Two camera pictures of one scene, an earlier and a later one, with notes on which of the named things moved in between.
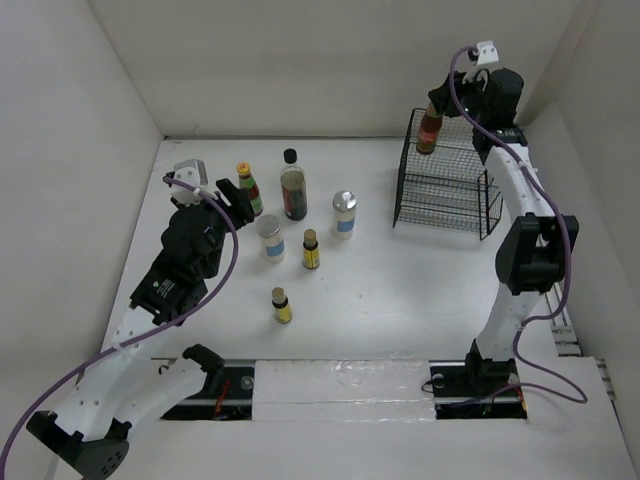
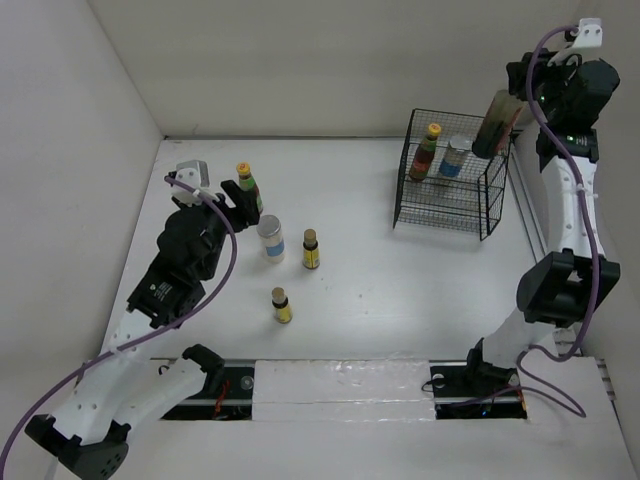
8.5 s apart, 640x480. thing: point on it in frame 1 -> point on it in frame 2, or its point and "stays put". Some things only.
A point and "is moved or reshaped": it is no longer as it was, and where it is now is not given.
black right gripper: [443, 98] -> [541, 58]
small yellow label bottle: [311, 253] stays put
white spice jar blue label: [273, 245] stays put
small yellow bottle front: [281, 309] stays put
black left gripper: [237, 199] stays put
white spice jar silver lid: [343, 216] -> [453, 159]
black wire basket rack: [444, 190] stays put
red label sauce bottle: [430, 129] -> [425, 153]
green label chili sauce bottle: [247, 181] stays put
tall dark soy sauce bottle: [293, 187] is moved or reshaped
